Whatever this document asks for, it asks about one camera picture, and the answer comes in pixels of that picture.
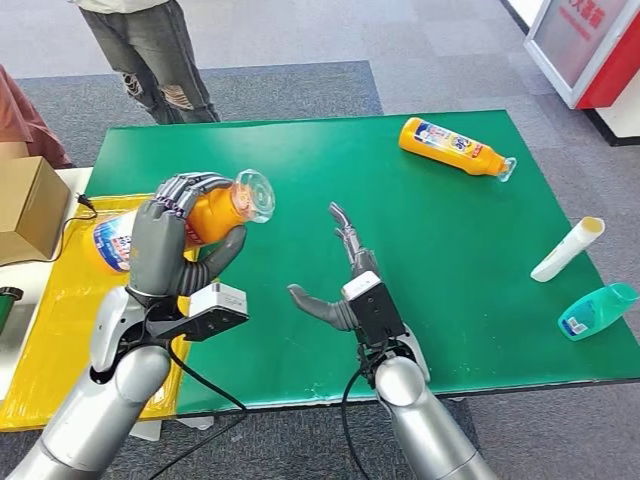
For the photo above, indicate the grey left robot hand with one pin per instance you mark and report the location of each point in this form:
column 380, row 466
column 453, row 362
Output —
column 155, row 245

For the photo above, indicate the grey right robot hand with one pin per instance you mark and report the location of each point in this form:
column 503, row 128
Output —
column 320, row 310

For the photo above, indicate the orange detergent bottle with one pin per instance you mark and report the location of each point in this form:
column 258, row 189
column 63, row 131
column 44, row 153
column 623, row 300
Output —
column 215, row 212
column 450, row 149

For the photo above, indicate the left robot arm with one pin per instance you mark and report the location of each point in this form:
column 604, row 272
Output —
column 100, row 411

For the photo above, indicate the orange detergent bottle, front label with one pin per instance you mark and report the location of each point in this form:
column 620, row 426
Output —
column 450, row 149

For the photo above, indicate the white tube bottle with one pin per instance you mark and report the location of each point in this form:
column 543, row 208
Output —
column 567, row 250

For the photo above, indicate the teal plastic bottle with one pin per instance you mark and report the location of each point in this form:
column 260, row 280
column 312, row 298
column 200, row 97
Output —
column 595, row 311

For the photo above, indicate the yellow plastic sheet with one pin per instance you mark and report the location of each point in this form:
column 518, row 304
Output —
column 55, row 344

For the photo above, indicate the cardboard box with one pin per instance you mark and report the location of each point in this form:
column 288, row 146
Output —
column 27, row 205

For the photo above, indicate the white side table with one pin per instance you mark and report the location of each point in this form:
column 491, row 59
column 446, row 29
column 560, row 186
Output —
column 25, row 272

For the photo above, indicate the standing person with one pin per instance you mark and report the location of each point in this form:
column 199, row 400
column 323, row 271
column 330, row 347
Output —
column 150, row 60

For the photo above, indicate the green and black container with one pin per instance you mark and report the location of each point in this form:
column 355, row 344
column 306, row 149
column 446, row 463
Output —
column 7, row 308

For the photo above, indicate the seated person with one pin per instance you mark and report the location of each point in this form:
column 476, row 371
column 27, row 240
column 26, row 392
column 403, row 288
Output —
column 25, row 126

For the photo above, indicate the red and white sign stand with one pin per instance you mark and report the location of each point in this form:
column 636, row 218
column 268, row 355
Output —
column 585, row 46

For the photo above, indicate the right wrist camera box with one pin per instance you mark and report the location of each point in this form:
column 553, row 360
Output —
column 375, row 308

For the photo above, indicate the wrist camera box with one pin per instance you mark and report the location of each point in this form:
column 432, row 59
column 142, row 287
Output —
column 375, row 308
column 215, row 311

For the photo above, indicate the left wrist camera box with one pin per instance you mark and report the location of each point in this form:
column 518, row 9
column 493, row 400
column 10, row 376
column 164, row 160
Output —
column 215, row 311

